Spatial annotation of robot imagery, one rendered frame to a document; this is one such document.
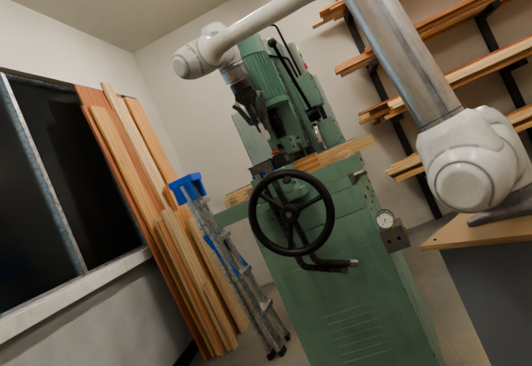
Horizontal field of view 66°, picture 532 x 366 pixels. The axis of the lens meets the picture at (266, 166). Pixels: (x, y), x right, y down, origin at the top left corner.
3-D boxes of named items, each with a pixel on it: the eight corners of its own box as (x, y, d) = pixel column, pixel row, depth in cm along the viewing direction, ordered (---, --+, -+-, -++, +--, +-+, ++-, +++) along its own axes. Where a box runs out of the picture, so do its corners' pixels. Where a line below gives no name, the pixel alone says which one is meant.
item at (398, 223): (388, 254, 140) (378, 233, 140) (387, 245, 152) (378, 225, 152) (412, 245, 138) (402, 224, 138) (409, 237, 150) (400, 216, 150)
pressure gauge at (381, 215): (381, 237, 138) (372, 214, 138) (381, 234, 141) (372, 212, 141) (400, 230, 136) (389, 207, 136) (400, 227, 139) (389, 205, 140)
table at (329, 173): (208, 235, 152) (201, 220, 152) (236, 219, 181) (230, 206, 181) (362, 171, 135) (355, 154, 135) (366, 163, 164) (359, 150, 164)
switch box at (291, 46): (294, 78, 191) (280, 47, 192) (298, 81, 201) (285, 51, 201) (306, 72, 189) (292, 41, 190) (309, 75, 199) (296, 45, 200)
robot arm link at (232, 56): (228, 67, 152) (207, 77, 142) (207, 28, 149) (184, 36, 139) (248, 55, 146) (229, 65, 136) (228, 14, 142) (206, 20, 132)
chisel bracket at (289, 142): (279, 162, 163) (271, 142, 164) (287, 159, 177) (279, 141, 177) (296, 154, 161) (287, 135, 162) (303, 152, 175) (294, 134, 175)
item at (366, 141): (230, 206, 175) (226, 197, 175) (232, 205, 177) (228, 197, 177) (375, 143, 157) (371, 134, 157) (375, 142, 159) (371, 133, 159)
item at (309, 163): (268, 190, 162) (262, 176, 163) (269, 189, 164) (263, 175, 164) (321, 167, 156) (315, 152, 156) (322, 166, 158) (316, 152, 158)
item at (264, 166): (252, 180, 146) (246, 165, 146) (261, 177, 157) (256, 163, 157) (285, 165, 142) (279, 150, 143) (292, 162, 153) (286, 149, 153)
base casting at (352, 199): (258, 249, 157) (248, 227, 157) (290, 219, 212) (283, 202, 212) (369, 206, 144) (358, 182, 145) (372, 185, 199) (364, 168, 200)
